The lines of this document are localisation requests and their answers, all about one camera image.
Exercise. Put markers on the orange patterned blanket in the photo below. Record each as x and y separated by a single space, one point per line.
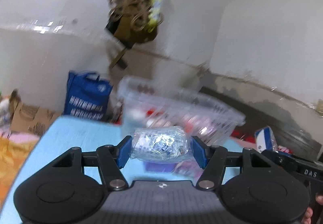
13 156

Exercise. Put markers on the clear plastic tissue pack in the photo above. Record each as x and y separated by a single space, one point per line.
164 145

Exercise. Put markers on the purple small carton box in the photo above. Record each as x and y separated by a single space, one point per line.
159 168

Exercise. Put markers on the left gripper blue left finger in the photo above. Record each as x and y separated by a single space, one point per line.
123 151

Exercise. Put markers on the clear plastic perforated basket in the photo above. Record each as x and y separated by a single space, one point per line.
146 104

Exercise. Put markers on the blue white small box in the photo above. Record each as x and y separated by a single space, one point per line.
265 140

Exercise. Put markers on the brown printed paper bag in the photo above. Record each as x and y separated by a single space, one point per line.
28 118

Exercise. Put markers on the pink blanket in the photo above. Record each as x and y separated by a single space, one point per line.
19 138

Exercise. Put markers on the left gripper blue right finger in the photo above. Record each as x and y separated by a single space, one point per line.
201 152

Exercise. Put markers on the blue printed tote bag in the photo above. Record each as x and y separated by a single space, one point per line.
87 95

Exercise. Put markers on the brown hanging bag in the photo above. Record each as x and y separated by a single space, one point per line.
128 24

